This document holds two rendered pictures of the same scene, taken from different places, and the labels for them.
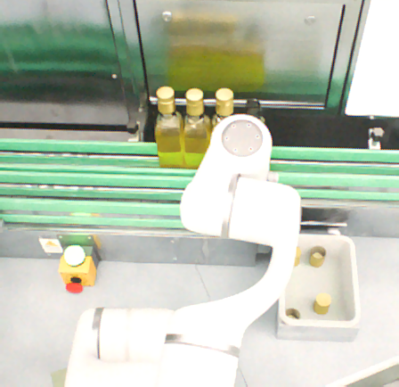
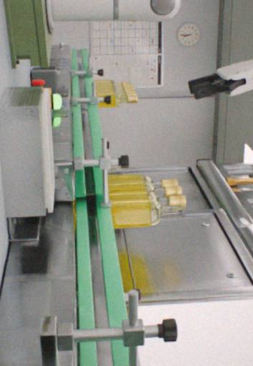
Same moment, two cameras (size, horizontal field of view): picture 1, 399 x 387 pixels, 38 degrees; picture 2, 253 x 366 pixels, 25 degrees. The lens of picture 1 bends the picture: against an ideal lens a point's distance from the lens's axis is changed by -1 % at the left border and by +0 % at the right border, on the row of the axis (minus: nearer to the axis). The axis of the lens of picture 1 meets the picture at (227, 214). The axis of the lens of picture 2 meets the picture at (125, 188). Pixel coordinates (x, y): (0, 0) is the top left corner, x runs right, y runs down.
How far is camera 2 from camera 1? 171 cm
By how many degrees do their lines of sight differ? 80
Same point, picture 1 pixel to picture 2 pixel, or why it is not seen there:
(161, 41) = (182, 223)
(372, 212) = (63, 251)
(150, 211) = (96, 135)
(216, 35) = (197, 241)
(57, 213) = (84, 116)
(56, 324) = not seen: hidden behind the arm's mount
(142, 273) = not seen: hidden behind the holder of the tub
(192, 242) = (60, 140)
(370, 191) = (91, 256)
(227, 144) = not seen: outside the picture
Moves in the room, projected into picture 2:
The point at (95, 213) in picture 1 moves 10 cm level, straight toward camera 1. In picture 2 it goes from (87, 124) to (86, 96)
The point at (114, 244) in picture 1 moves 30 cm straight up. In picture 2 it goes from (53, 121) to (160, 117)
